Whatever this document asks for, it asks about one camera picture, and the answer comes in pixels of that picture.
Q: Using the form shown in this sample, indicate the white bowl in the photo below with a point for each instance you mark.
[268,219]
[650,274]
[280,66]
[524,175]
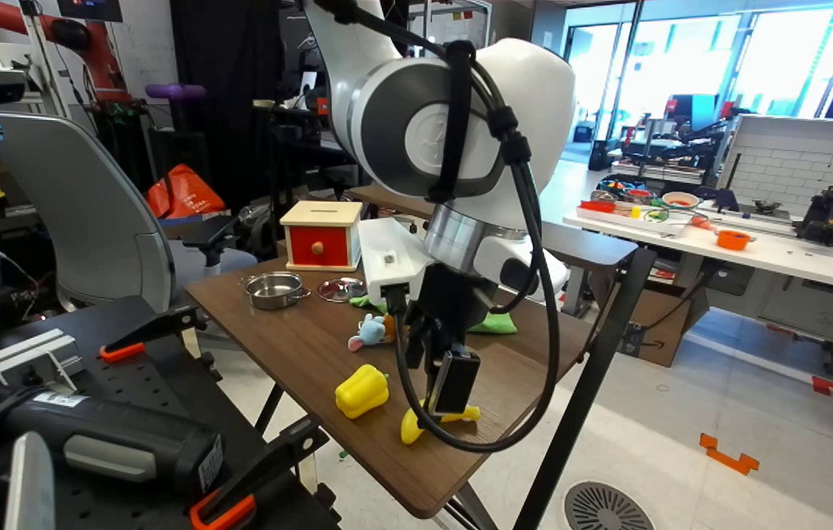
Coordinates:
[681,199]

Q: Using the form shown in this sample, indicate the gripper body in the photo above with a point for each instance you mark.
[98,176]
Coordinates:
[453,298]

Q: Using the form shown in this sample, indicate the orange bag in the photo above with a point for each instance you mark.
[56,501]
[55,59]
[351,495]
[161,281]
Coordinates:
[185,195]

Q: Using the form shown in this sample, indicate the window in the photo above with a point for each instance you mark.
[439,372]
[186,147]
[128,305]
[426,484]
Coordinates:
[681,66]

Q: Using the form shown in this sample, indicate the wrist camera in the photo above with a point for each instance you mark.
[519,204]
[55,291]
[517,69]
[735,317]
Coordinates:
[391,258]

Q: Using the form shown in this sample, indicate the brown folding table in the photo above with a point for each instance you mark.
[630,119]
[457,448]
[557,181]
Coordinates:
[586,246]

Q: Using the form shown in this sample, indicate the black machine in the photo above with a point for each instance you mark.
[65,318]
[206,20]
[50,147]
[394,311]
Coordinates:
[827,213]

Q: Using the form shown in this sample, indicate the cardboard box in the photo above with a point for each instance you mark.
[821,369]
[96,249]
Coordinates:
[656,331]

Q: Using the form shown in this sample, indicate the silver pot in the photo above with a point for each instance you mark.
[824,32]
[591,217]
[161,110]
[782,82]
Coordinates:
[274,291]

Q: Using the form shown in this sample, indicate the green cloth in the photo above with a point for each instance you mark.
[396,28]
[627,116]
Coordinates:
[494,324]

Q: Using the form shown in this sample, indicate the silver pot lid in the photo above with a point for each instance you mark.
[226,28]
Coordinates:
[339,290]

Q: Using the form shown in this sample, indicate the aluminium rail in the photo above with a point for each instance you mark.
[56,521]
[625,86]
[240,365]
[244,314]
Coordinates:
[19,357]

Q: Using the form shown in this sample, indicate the white tile panel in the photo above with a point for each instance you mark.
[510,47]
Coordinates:
[784,158]

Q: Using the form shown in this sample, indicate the yellow pepper toy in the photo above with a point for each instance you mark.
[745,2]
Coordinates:
[361,391]

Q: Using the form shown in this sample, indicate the blue plush toy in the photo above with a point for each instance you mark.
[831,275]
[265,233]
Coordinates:
[369,333]

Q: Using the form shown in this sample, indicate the black curtain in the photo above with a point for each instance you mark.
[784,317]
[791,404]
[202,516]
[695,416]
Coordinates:
[225,88]

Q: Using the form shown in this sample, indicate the white workbench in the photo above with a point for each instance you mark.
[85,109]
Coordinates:
[777,254]

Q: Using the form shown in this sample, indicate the white tray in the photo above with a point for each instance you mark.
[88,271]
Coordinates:
[630,219]

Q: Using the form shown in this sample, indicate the wooden box with red drawer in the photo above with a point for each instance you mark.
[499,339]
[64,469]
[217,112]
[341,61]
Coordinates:
[321,235]

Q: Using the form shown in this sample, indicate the round floor drain grille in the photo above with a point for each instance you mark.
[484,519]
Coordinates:
[604,509]

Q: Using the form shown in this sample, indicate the yellow banana toy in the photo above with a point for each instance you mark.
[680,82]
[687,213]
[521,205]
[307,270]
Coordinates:
[410,430]

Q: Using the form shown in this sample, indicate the red robot arm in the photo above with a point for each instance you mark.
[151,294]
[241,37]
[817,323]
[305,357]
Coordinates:
[104,59]

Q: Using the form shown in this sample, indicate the orange bowl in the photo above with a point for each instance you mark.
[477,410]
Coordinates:
[733,240]

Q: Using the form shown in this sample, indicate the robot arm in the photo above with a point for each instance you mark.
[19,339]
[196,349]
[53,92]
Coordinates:
[416,110]

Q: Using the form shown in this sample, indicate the black and grey handheld device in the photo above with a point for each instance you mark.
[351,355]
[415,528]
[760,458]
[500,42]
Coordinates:
[93,434]

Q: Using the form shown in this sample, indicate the grey office chair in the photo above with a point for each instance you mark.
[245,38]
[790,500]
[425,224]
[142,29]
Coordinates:
[93,213]

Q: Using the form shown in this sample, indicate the black clamp with orange tip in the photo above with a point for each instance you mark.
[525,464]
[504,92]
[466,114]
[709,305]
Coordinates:
[254,471]
[151,331]

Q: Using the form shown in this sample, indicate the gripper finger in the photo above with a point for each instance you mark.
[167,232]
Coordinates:
[455,379]
[416,338]

